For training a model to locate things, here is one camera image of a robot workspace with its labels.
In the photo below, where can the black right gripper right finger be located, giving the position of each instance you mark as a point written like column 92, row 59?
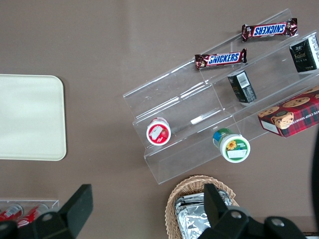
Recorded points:
column 224, row 219

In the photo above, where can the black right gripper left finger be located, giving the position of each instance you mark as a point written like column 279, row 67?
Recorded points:
column 74, row 211

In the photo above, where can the oval light wicker basket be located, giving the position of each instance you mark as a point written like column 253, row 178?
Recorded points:
column 172, row 206

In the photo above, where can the beige plastic tray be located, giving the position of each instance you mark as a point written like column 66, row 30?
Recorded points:
column 30, row 117

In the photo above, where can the clear acrylic bottle rack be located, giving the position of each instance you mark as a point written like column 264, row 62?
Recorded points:
column 53, row 202

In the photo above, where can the silver foil packets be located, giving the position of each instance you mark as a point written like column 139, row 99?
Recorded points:
column 192, row 219

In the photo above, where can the red cola bottle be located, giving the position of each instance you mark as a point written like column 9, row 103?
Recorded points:
column 30, row 214
column 10, row 212

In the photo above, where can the green lid yogurt cup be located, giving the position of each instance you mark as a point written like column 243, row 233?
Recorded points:
column 235, row 149

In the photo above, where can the red lid yogurt cup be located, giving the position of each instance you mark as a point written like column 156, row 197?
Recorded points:
column 158, row 133

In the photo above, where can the red plaid cookie box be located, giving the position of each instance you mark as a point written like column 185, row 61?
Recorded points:
column 291, row 117

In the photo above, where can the clear acrylic stepped shelf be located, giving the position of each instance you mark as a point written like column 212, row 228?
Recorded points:
column 179, row 104

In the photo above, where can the Snickers chocolate bar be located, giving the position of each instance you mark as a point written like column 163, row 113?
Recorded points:
column 221, row 59
column 270, row 30

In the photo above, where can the small black white box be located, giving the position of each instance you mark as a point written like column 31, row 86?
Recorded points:
column 304, row 54

